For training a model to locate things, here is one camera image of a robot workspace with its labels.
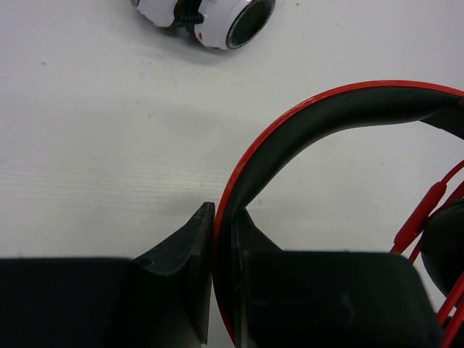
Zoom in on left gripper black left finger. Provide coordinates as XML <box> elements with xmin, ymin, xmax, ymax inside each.
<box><xmin>1</xmin><ymin>202</ymin><xmax>215</xmax><ymax>347</ymax></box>

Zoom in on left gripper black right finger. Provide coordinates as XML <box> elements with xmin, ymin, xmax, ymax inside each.
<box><xmin>231</xmin><ymin>212</ymin><xmax>444</xmax><ymax>347</ymax></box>

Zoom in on red black headphones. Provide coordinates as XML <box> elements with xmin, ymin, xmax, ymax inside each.
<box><xmin>212</xmin><ymin>80</ymin><xmax>463</xmax><ymax>340</ymax></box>

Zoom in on red headphone cable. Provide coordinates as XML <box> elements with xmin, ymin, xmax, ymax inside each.
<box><xmin>389</xmin><ymin>170</ymin><xmax>464</xmax><ymax>348</ymax></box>

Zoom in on white black headphones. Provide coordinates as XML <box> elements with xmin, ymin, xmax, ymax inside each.
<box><xmin>131</xmin><ymin>0</ymin><xmax>276</xmax><ymax>51</ymax></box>

